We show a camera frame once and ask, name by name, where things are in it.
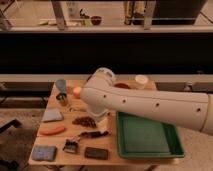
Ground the orange round fruit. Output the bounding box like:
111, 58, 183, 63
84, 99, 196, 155
73, 86, 82, 99

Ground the metal spoon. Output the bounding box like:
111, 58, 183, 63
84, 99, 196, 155
69, 107, 86, 112

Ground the wooden table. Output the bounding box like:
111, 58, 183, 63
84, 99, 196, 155
28, 79, 180, 167

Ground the black-handled tool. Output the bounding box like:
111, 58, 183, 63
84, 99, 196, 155
79, 131, 109, 138

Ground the green plastic tray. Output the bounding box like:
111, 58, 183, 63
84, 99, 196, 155
116, 112, 185, 159

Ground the bunch of dark grapes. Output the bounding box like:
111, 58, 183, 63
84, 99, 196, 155
72, 116, 96, 128

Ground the blue-grey cup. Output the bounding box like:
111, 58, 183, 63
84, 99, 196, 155
55, 79, 67, 93

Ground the dark bowl in background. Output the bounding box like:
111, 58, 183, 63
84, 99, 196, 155
91, 16, 102, 25

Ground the red bowl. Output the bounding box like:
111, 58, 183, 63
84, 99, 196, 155
114, 83, 131, 89

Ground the black rectangular block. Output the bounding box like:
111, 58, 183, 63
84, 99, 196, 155
84, 147, 108, 160

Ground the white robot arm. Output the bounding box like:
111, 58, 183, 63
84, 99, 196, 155
80, 67, 213, 136

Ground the blue sponge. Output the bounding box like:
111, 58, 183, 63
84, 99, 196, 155
32, 145, 57, 161

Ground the grey-blue towel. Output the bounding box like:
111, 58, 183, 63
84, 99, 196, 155
42, 109, 63, 122

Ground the white cup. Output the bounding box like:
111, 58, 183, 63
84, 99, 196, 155
135, 75, 149, 89

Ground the orange carrot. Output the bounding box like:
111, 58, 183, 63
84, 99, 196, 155
39, 126, 66, 136

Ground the metal cup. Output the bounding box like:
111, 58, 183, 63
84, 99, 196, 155
56, 93, 68, 106

